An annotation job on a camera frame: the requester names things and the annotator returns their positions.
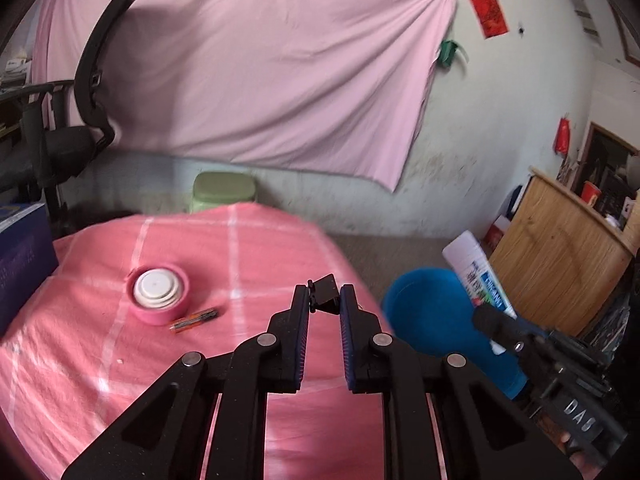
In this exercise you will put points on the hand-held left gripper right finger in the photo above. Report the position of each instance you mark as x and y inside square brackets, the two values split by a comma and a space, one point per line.
[347, 340]

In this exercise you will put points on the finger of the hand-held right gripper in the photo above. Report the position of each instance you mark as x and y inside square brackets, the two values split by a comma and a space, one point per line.
[500, 327]
[535, 330]

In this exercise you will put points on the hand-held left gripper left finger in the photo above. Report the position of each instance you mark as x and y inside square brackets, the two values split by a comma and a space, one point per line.
[302, 340]

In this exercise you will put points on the black binder clip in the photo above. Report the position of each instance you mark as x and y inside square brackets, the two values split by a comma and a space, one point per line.
[327, 295]

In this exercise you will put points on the white plastic bottle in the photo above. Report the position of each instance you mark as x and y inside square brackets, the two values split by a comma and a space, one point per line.
[470, 265]

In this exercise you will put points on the blue printed cardboard box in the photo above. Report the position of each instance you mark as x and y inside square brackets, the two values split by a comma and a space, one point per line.
[25, 260]

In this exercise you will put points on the person's right hand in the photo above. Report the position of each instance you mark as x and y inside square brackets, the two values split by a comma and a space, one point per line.
[582, 462]

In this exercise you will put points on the wooden cabinet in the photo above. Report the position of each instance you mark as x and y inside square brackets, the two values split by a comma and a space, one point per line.
[555, 255]

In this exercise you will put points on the red box beside cabinet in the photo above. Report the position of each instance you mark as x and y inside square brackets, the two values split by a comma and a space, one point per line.
[496, 232]

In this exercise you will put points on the orange lighter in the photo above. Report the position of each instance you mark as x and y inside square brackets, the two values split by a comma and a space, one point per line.
[192, 321]

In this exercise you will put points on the blue item beside cabinet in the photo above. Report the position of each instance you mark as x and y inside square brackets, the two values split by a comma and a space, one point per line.
[512, 202]

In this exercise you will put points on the red cup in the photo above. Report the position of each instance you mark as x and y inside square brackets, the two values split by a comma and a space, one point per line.
[590, 193]

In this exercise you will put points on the pink checked cloth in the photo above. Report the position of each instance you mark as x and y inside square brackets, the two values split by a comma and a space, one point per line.
[150, 385]

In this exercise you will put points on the green plastic stool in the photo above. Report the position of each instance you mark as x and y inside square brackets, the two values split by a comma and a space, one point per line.
[222, 192]

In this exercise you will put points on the red hanging charm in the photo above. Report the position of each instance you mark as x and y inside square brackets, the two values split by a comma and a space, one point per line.
[563, 135]

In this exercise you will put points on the pink hanging sheet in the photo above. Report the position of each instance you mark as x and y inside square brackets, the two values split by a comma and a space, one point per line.
[250, 70]

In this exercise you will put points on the black office chair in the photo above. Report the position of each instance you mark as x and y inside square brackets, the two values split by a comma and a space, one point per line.
[95, 60]

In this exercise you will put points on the pile of papers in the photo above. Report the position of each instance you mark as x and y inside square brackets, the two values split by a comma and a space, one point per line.
[12, 67]

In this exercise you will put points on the green hanging wall item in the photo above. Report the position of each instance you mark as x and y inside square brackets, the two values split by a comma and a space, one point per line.
[446, 55]

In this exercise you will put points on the red wall paper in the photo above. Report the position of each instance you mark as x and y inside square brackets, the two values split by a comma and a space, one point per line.
[487, 14]

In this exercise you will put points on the slatted wall vent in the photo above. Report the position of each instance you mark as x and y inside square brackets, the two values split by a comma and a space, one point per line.
[575, 2]

